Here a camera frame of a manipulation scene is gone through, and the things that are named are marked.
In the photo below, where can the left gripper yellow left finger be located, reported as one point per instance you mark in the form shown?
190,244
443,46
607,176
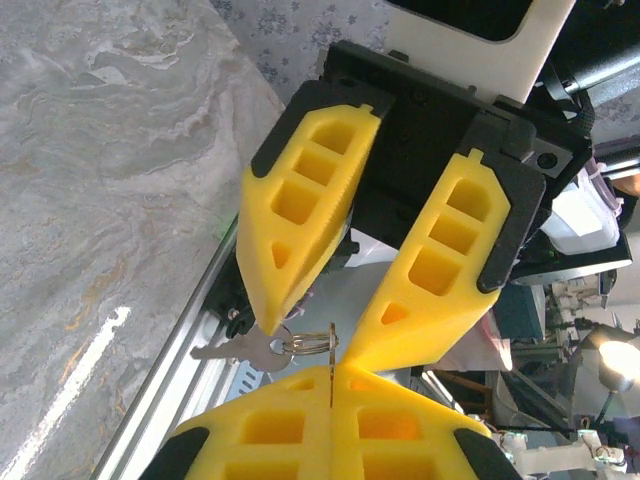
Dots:
280,440

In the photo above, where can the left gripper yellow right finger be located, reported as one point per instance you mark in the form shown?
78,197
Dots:
400,440

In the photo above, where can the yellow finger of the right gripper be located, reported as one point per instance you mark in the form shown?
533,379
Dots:
430,310
265,235

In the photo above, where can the silver key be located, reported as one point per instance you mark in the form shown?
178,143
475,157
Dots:
240,350

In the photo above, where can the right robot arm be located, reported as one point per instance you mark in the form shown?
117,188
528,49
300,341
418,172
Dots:
600,75

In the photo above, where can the grey metal panel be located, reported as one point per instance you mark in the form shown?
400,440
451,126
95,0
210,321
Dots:
345,300

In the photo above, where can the teal equipment box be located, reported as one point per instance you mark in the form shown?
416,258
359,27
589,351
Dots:
520,312

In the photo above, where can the white background equipment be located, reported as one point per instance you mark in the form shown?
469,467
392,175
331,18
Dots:
550,455

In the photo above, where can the bright desk lamp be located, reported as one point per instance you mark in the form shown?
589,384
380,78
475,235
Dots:
615,355

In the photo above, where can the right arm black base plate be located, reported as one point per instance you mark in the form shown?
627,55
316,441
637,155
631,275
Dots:
225,305

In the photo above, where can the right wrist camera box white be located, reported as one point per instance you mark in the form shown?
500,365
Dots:
450,65

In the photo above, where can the aluminium mounting rail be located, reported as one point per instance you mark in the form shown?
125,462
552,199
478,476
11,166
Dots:
175,380

